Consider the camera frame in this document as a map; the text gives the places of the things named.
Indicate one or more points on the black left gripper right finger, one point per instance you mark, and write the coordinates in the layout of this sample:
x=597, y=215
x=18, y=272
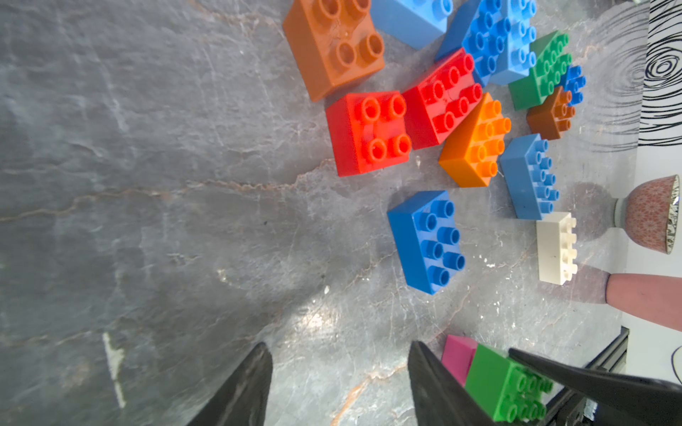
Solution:
x=438, y=398

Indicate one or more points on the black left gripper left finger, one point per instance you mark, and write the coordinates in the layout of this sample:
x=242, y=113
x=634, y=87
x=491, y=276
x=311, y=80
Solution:
x=242, y=399

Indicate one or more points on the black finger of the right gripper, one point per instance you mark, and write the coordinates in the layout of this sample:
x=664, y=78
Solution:
x=652, y=401

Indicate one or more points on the magenta lego brick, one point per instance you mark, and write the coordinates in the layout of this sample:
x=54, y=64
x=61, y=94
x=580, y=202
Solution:
x=458, y=356

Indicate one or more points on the green lego brick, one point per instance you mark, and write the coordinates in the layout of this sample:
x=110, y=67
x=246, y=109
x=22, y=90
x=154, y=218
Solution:
x=552, y=62
x=504, y=389

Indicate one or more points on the orange lego brick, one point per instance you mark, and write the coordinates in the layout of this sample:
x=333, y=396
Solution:
x=471, y=152

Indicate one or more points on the white lego brick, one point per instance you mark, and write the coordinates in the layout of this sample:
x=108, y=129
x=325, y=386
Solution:
x=555, y=248

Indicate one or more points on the medium blue lego brick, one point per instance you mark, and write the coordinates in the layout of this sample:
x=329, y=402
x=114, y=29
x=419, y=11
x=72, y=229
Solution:
x=527, y=171

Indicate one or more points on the small red lego brick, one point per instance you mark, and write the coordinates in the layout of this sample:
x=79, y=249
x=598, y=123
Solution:
x=368, y=132

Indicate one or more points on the small brown lego brick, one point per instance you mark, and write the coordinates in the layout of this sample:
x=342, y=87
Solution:
x=553, y=117

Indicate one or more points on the red lego brick long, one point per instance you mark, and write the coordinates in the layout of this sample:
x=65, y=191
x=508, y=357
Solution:
x=441, y=100

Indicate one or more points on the small blue lego brick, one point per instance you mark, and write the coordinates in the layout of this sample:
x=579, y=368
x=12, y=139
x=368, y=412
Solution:
x=573, y=81

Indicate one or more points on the blue lego brick stacked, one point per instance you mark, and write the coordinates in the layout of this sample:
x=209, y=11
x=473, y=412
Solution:
x=480, y=28

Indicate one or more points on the light blue long lego brick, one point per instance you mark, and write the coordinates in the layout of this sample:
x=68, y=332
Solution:
x=416, y=23

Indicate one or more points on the pink plastic cup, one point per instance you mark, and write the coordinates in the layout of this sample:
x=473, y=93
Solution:
x=653, y=298

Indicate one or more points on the patterned ceramic bowl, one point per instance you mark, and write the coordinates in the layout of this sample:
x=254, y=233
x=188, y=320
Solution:
x=649, y=214

